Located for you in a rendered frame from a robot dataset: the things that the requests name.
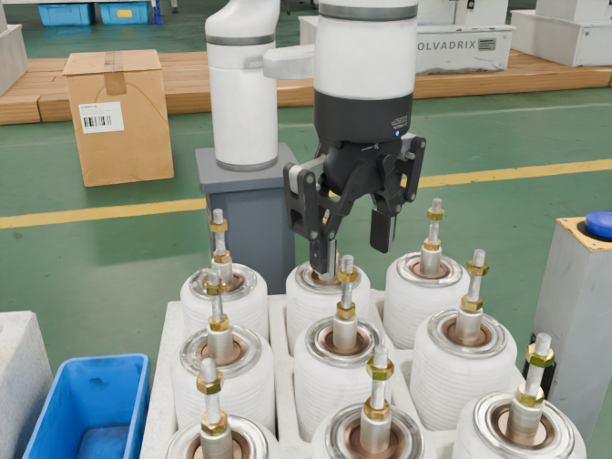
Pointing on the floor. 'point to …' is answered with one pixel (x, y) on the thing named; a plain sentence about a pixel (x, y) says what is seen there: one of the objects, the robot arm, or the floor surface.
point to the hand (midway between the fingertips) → (353, 249)
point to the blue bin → (94, 410)
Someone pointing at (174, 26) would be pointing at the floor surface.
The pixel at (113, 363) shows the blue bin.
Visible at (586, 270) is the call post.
